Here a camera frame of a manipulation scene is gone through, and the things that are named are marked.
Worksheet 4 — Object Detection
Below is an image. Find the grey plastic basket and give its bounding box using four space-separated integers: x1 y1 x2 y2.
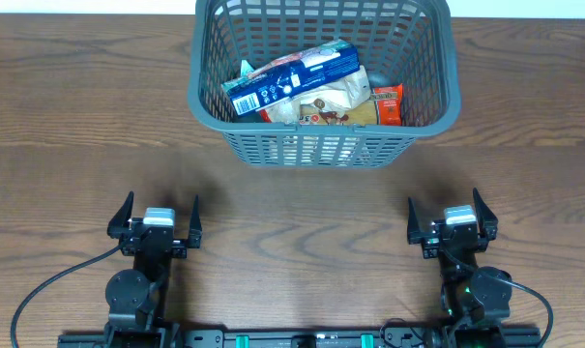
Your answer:
188 0 461 168

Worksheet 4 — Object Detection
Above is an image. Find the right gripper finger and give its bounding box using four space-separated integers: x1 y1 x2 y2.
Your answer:
473 188 498 241
407 197 424 245

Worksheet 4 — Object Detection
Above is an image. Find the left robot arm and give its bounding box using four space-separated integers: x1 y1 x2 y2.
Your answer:
103 192 202 347

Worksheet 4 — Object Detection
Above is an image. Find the right black cable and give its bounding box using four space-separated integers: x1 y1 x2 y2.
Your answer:
441 248 555 348

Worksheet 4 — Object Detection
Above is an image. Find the beige paper pouch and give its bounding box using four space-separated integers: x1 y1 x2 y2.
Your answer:
258 66 371 125

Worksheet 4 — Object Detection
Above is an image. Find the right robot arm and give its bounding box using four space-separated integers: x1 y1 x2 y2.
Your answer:
407 189 512 347

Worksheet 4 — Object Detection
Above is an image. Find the teal snack packet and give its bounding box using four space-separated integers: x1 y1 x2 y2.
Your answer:
240 60 254 77

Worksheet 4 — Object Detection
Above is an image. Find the red spaghetti packet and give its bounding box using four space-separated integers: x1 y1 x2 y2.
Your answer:
258 83 404 127

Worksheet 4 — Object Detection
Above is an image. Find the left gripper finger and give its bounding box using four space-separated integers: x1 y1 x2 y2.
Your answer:
107 191 134 238
187 195 203 248

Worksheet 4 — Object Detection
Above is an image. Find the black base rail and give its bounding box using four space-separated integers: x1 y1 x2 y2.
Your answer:
57 327 541 348

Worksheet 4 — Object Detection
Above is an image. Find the colourful tissue multipack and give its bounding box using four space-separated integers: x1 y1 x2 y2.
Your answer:
221 40 360 117

